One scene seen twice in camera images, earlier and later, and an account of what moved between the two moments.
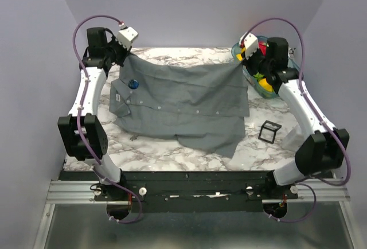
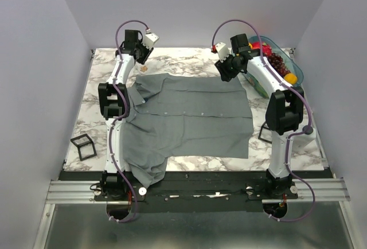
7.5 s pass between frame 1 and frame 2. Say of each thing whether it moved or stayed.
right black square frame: stayed
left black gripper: moved
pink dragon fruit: stayed
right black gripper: moved
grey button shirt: moved
